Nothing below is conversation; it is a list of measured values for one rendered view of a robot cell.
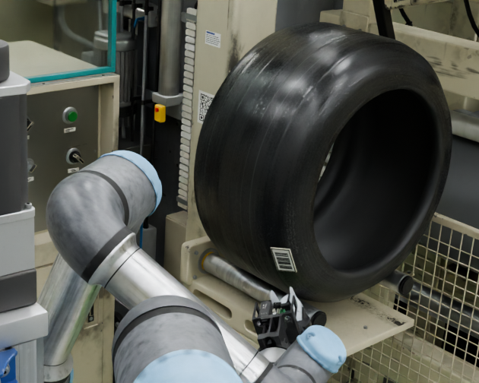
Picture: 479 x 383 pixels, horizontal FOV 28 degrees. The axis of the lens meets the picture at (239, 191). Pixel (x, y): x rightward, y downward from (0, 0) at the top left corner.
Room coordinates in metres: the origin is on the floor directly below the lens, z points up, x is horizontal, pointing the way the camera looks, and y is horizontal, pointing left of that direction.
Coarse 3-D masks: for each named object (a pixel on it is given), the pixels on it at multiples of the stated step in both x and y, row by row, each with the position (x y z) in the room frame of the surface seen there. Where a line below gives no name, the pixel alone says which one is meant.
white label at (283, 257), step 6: (276, 252) 1.63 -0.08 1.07; (282, 252) 1.63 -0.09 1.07; (288, 252) 1.62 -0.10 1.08; (276, 258) 1.64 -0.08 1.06; (282, 258) 1.63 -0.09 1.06; (288, 258) 1.63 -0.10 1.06; (276, 264) 1.65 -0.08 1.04; (282, 264) 1.64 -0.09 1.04; (288, 264) 1.63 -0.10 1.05; (294, 264) 1.63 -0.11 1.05; (282, 270) 1.64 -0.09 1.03; (288, 270) 1.64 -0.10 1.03; (294, 270) 1.63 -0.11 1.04
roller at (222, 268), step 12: (204, 264) 1.91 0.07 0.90; (216, 264) 1.89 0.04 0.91; (228, 264) 1.88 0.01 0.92; (216, 276) 1.89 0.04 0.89; (228, 276) 1.85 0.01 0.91; (240, 276) 1.84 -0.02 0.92; (252, 276) 1.83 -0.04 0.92; (240, 288) 1.83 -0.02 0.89; (252, 288) 1.80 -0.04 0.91; (264, 288) 1.78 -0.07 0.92; (276, 288) 1.78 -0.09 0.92; (264, 300) 1.77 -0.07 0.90; (300, 300) 1.73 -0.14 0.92; (312, 312) 1.69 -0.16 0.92; (324, 312) 1.70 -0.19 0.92; (312, 324) 1.67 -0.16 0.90; (324, 324) 1.70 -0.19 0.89
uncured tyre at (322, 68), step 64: (256, 64) 1.81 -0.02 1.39; (320, 64) 1.74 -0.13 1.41; (384, 64) 1.78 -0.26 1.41; (256, 128) 1.69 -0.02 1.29; (320, 128) 1.66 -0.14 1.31; (384, 128) 2.12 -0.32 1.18; (448, 128) 1.93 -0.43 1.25; (256, 192) 1.64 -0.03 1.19; (320, 192) 2.08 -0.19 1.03; (384, 192) 2.06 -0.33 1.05; (256, 256) 1.67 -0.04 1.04; (320, 256) 1.67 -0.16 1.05; (384, 256) 1.84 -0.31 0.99
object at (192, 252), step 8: (192, 240) 1.93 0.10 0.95; (200, 240) 1.93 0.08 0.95; (208, 240) 1.94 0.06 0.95; (184, 248) 1.91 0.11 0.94; (192, 248) 1.90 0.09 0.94; (200, 248) 1.92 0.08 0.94; (208, 248) 1.93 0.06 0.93; (216, 248) 1.95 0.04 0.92; (184, 256) 1.91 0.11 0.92; (192, 256) 1.90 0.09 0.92; (200, 256) 1.92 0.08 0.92; (184, 264) 1.90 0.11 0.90; (192, 264) 1.91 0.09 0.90; (200, 264) 1.92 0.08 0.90; (184, 272) 1.90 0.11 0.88; (192, 272) 1.91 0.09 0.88; (200, 272) 1.92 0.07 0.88; (184, 280) 1.90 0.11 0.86
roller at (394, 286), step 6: (396, 270) 1.91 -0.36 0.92; (390, 276) 1.89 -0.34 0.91; (396, 276) 1.89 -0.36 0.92; (402, 276) 1.88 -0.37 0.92; (408, 276) 1.88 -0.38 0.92; (384, 282) 1.90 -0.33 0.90; (390, 282) 1.89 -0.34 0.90; (396, 282) 1.88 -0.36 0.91; (402, 282) 1.87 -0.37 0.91; (408, 282) 1.88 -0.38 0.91; (390, 288) 1.89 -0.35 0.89; (396, 288) 1.87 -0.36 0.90; (402, 288) 1.87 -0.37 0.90; (408, 288) 1.88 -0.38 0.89; (402, 294) 1.87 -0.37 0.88
